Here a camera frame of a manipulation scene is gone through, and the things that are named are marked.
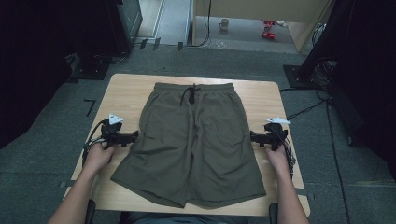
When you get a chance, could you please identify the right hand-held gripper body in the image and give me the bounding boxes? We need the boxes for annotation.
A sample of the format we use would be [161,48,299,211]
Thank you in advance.
[262,116,292,152]

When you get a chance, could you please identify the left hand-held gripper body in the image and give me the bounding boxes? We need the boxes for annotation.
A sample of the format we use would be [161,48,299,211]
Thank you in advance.
[100,113,129,149]

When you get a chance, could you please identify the olive green shorts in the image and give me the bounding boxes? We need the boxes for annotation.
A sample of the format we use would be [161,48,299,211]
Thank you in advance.
[110,81,267,209]

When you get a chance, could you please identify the person's right hand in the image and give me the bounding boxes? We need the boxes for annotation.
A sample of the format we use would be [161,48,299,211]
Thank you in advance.
[264,144,291,175]

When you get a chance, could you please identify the person's left hand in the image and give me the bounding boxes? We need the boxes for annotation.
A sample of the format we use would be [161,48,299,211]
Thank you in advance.
[83,141,118,175]

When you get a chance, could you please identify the black chair armrest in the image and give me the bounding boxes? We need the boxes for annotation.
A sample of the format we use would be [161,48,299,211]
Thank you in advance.
[268,202,279,224]
[84,199,97,224]

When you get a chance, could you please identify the person's lap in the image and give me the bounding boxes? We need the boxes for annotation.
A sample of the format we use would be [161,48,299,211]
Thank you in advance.
[119,211,250,224]

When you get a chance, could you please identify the red tool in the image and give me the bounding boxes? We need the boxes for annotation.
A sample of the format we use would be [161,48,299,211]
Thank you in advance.
[261,20,277,40]

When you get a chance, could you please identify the black cabinet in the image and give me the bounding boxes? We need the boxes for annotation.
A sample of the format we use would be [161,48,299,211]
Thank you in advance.
[106,0,144,55]

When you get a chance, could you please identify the grey mug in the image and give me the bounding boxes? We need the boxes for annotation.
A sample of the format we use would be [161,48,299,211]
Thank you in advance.
[218,18,231,33]

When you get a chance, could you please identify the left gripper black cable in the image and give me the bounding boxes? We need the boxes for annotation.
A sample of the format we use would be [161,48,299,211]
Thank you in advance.
[81,119,108,166]

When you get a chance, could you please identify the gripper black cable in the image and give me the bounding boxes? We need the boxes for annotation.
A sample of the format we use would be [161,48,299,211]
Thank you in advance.
[81,119,108,166]
[278,130,296,180]

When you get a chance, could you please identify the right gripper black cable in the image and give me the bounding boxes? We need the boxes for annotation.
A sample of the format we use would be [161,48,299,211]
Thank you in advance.
[278,130,296,180]

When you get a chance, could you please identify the black floor cable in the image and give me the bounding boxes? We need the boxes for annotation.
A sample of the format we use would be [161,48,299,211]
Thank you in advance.
[279,87,332,121]

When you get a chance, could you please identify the black stand base plate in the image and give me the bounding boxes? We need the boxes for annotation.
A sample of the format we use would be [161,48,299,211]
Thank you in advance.
[282,63,317,91]
[68,53,110,81]

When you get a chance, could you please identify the black hanging cable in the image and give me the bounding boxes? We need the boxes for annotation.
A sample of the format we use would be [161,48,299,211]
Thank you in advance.
[186,0,213,49]

